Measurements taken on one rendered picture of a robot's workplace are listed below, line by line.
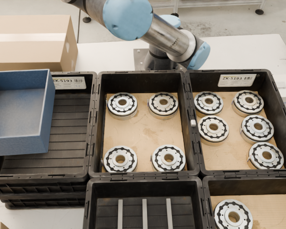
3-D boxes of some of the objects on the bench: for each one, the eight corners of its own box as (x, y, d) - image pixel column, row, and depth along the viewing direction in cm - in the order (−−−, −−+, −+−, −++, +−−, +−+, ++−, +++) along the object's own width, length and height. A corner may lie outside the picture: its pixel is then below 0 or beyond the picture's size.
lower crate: (30, 113, 119) (20, 93, 110) (104, 112, 120) (101, 92, 110) (4, 211, 95) (-11, 196, 85) (97, 208, 95) (92, 194, 86)
